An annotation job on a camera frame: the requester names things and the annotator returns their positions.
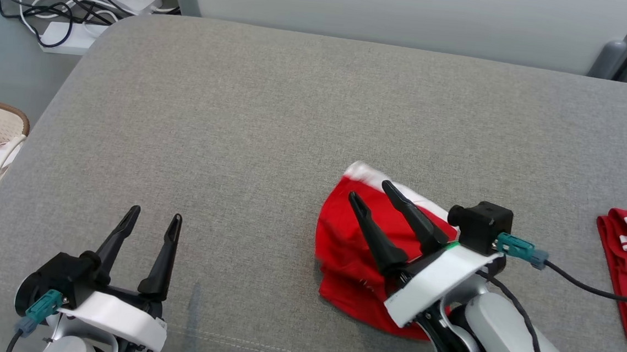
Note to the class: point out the red shorts white trim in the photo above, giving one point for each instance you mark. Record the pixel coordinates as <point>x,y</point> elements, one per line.
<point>341,255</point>

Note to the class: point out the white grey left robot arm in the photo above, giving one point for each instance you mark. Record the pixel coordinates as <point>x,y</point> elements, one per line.
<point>70,346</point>

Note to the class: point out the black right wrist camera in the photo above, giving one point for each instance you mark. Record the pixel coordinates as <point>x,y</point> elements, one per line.
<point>484,224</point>

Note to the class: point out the white partition panel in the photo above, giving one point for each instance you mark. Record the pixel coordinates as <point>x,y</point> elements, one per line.
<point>413,12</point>

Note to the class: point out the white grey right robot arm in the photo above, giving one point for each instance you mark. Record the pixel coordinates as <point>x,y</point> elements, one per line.
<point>500,343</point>

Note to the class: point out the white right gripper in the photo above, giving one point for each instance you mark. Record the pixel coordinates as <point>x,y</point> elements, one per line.
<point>439,276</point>

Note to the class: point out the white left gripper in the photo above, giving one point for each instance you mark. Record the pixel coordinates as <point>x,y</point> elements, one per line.
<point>116,317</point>

